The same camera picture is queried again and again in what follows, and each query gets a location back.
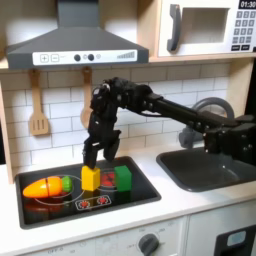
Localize green wooden block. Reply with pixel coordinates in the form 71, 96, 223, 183
113, 165, 133, 193

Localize orange toy carrot green top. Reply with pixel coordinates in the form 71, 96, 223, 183
22, 175, 74, 200

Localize yellow wooden block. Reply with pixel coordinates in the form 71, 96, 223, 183
81, 165, 102, 192

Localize wooden spoon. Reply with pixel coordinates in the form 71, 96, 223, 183
79, 66, 98, 130

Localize wooden slotted spatula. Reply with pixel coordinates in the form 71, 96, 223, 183
28, 69, 51, 137

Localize black toy cooktop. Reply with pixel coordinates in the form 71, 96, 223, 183
14, 155, 162, 230

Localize dark grey sink basin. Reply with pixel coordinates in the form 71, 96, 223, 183
155, 146, 256, 193

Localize grey range hood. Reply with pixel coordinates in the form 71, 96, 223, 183
4, 0, 150, 70

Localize dark grey oven knob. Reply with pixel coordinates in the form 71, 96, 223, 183
138, 233, 160, 256

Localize dark grey curved tap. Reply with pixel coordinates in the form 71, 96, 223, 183
178, 96, 236, 150

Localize white toy microwave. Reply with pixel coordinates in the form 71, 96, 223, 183
157, 0, 256, 58

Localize grey microwave handle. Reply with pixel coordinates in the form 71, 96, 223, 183
166, 3, 183, 53

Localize light wooden kitchen frame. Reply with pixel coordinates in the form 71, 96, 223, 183
0, 0, 256, 185

